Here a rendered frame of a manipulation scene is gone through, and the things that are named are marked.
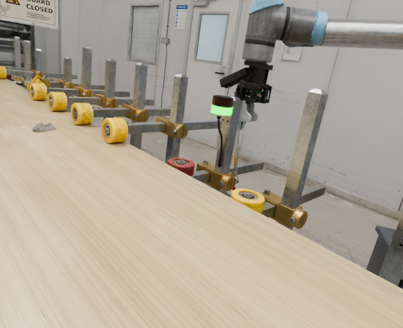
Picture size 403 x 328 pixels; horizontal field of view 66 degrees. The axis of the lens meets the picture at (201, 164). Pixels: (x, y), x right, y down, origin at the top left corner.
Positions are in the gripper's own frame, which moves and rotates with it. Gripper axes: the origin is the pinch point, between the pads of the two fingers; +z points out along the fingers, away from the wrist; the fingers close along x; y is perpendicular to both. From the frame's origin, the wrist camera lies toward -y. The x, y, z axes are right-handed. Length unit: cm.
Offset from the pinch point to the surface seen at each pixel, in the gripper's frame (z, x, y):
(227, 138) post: 2.6, -9.5, 3.9
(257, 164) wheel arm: 15.3, 14.8, 0.1
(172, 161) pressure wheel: 10.4, -24.2, -2.4
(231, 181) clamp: 15.6, -7.9, 7.0
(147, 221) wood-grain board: 11, -49, 21
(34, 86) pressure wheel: 4, -32, -99
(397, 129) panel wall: 16, 260, -16
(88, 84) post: 1, -8, -96
